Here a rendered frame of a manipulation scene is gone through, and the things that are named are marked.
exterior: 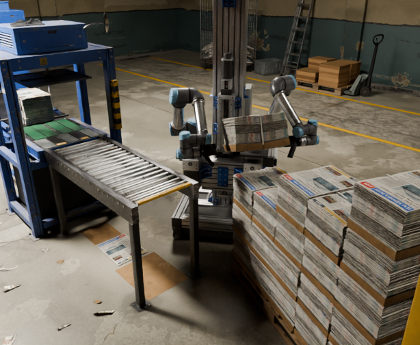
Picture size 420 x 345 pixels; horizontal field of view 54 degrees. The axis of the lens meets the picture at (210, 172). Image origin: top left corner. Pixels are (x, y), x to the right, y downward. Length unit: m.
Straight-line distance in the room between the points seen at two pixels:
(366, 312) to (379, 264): 0.27
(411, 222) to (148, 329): 1.83
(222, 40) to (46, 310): 2.35
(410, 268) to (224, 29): 2.20
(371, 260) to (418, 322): 0.45
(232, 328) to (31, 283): 1.56
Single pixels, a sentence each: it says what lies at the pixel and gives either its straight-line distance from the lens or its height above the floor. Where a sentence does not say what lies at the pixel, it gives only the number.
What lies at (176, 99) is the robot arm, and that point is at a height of 1.31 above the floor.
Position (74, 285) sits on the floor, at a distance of 3.39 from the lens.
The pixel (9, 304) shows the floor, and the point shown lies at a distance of 3.39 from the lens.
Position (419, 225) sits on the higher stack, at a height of 1.21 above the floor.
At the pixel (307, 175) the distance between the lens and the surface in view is 2.43.
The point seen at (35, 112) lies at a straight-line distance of 4.45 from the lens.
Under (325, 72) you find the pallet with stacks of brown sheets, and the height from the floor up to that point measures 0.40.
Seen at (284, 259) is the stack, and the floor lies 0.57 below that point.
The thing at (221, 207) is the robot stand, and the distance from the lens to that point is 3.78.
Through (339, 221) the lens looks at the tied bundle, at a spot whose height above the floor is 1.06.
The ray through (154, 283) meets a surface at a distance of 3.28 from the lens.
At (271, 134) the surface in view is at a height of 1.15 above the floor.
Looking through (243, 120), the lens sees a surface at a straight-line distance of 2.74.
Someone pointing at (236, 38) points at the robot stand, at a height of 1.67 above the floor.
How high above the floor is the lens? 2.07
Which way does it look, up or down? 25 degrees down
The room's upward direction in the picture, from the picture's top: straight up
